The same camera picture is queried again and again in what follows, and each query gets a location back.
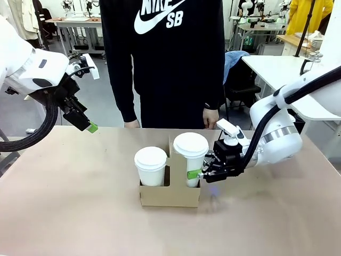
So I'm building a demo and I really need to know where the white side table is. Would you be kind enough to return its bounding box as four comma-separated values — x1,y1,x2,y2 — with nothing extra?
241,54,341,123

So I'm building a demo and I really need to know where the blue cloth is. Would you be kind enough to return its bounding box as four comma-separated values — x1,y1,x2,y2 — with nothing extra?
223,50,251,85

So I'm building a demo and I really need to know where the black tripod pole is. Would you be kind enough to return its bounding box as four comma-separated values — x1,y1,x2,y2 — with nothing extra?
294,0,316,59

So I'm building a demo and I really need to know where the glass french press with coffee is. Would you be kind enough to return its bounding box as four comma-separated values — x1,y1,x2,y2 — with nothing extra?
300,52,324,77

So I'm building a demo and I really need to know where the cream hanging coat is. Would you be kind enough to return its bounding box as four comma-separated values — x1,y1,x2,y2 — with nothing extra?
14,0,40,41

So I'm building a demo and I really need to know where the wooden top workbench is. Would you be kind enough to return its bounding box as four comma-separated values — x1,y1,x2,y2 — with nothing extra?
276,34,324,57

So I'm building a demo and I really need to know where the person in yellow raincoat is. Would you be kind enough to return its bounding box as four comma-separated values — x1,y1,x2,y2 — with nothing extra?
286,0,334,37

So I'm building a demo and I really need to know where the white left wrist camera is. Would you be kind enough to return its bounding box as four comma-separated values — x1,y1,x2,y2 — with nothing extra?
71,54,101,81

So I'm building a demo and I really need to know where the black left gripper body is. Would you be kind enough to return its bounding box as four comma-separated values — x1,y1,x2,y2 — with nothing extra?
54,76,88,116

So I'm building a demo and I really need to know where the black chair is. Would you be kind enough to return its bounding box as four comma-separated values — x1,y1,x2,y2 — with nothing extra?
225,57,262,114

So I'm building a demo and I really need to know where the person's left hand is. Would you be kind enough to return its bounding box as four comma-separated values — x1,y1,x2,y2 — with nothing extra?
202,107,220,130

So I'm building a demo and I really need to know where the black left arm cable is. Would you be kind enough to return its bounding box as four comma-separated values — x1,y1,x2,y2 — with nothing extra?
0,98,61,153

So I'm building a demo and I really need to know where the black Nike hoodie torso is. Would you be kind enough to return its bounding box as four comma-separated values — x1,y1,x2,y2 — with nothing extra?
99,0,226,130

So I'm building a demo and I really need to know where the lab table with robots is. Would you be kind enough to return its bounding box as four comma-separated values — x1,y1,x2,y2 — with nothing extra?
230,15,289,57

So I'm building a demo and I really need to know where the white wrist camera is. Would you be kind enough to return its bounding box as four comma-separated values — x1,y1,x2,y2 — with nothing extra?
216,118,245,146
71,54,101,81

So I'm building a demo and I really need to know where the grey frame lab table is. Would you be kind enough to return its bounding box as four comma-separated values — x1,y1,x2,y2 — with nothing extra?
45,16,106,58

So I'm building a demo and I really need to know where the person's right forearm black sleeve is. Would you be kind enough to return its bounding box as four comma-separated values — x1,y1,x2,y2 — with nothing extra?
105,61,141,124

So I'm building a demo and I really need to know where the stack of white bowls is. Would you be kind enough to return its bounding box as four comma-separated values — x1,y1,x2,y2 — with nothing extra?
308,30,325,53

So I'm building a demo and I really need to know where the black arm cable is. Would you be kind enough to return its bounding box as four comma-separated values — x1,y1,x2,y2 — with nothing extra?
241,65,341,174
0,98,61,153

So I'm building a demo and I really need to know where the white plastic cup lid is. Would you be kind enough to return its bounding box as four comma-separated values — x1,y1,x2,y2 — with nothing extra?
134,146,168,172
173,132,209,161

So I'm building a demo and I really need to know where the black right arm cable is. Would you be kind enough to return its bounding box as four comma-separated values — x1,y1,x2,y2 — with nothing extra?
241,65,341,174

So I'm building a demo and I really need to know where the brown cardboard cup carrier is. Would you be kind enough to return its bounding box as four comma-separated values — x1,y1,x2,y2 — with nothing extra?
139,135,201,209

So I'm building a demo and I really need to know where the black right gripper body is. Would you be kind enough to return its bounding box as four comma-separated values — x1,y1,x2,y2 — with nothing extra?
213,139,250,177

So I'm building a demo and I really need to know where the black hanging coat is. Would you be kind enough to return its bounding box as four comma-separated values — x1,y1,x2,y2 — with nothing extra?
32,0,55,51

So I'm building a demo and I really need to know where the person's left forearm black sleeve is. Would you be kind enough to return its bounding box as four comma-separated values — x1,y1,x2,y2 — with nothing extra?
204,61,226,110

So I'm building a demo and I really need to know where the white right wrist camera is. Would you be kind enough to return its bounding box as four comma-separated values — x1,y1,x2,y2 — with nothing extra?
216,118,245,146

